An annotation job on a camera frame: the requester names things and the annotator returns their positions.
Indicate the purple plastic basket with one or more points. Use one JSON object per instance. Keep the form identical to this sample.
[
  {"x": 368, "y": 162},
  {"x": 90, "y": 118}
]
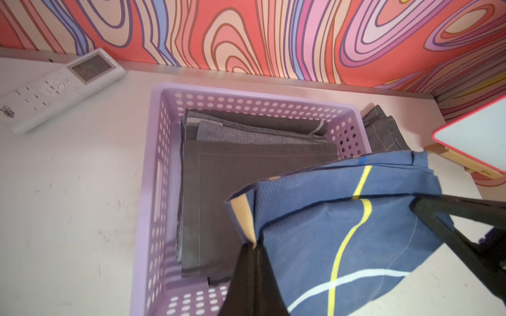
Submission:
[{"x": 158, "y": 286}]

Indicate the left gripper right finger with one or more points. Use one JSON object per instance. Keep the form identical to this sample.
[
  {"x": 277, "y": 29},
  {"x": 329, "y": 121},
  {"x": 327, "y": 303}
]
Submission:
[{"x": 268, "y": 297}]

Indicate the dark grey pillowcase at back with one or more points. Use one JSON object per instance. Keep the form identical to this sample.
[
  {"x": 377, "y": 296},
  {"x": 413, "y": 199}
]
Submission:
[{"x": 382, "y": 132}]

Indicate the wooden whiteboard stand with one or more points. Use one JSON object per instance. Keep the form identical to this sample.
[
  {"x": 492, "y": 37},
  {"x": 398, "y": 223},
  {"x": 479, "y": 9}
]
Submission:
[{"x": 470, "y": 165}]

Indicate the plain grey pillowcase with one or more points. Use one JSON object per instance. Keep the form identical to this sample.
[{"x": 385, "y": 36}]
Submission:
[{"x": 221, "y": 153}]

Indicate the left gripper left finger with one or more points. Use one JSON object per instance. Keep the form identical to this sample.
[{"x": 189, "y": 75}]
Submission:
[{"x": 242, "y": 296}]

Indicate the white remote control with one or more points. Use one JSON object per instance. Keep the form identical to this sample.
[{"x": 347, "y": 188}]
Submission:
[{"x": 29, "y": 106}]

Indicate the navy yellow-striped pillowcase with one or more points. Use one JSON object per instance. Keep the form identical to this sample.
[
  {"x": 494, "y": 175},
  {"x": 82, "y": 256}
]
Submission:
[{"x": 343, "y": 234}]

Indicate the pink-framed whiteboard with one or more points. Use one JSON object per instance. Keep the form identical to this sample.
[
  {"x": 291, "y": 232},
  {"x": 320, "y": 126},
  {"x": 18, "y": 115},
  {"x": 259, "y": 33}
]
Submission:
[{"x": 479, "y": 135}]

